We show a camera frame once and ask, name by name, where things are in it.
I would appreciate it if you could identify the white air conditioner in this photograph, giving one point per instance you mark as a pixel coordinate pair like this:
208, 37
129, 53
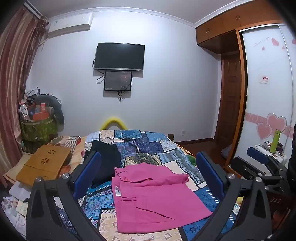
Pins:
69, 24

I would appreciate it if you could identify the small black wall monitor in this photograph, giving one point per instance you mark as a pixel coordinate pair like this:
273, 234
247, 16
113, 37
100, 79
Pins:
117, 80

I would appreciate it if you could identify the pile of papers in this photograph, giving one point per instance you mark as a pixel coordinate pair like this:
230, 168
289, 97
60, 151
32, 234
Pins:
13, 208

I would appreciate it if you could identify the blue patchwork blanket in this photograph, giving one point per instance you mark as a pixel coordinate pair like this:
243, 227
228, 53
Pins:
148, 148

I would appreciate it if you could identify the striped maroon curtain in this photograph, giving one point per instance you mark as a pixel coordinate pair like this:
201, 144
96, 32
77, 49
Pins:
13, 81

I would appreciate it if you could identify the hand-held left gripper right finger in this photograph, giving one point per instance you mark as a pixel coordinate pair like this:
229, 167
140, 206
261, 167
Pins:
209, 173

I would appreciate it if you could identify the white wall outlet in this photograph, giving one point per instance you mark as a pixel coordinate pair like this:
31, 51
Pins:
183, 132

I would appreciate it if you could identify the red box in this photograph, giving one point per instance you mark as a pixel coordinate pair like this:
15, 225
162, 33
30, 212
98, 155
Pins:
38, 113

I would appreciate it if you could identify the pink pants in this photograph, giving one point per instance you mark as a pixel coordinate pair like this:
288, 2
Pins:
152, 197

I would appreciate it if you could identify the wooden lap desk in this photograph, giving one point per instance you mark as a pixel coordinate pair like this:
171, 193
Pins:
44, 162

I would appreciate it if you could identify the orange patterned bedsheet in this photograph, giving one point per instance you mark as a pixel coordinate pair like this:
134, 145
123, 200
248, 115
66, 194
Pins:
69, 144

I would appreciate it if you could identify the brown wooden door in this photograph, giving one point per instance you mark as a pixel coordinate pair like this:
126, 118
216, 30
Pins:
231, 97

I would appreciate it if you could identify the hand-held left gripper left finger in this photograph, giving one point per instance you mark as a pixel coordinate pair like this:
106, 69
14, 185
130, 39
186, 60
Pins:
89, 171

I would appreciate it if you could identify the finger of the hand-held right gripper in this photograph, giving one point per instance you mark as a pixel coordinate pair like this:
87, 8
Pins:
257, 154
241, 166

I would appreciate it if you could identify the white suitcase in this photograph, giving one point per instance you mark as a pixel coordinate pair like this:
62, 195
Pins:
271, 155

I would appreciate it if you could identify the green bottle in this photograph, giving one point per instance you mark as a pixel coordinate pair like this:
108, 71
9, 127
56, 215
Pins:
274, 141

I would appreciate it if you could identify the black pants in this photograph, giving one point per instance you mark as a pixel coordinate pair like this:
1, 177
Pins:
108, 157

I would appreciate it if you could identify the wooden overhead cabinet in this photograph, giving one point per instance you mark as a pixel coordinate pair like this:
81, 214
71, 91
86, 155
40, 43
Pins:
219, 30

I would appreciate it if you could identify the wall-mounted black television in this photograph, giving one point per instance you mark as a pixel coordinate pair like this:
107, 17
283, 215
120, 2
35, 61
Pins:
120, 56

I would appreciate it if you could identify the white wardrobe with pink hearts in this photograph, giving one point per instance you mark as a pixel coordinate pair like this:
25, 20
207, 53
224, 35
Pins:
268, 88

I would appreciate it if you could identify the yellow curved headrest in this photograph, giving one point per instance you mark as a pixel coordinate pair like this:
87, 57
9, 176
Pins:
113, 122

